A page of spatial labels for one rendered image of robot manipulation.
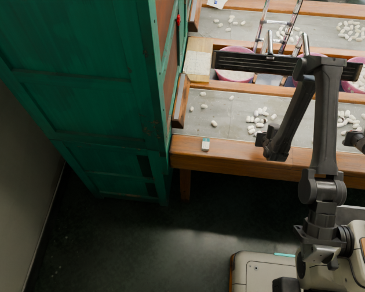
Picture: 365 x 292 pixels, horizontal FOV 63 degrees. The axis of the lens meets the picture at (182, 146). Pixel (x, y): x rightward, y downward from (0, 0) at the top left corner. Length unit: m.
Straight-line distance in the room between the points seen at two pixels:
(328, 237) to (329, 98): 0.38
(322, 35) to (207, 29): 0.71
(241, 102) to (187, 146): 0.40
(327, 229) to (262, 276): 0.96
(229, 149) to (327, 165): 0.65
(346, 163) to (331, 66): 0.73
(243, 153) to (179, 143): 0.31
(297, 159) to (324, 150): 0.61
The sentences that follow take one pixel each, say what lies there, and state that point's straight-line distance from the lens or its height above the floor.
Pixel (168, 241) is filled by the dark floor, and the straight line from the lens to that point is 2.08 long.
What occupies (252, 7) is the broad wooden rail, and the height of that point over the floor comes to 0.76.
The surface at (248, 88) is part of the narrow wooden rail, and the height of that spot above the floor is 0.76.
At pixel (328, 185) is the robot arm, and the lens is 0.91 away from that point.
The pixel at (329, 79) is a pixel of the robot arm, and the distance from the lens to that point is 0.94.
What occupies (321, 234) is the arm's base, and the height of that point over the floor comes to 1.22.
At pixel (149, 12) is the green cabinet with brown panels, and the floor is 1.56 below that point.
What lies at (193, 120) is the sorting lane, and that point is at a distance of 1.56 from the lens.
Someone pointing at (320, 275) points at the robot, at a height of 0.89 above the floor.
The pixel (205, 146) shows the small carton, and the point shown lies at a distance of 1.43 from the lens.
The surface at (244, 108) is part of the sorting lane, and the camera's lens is 1.63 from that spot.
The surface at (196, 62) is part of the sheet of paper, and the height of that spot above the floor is 0.78.
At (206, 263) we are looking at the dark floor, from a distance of 2.06.
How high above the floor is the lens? 2.04
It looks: 61 degrees down
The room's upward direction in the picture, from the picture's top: 1 degrees counter-clockwise
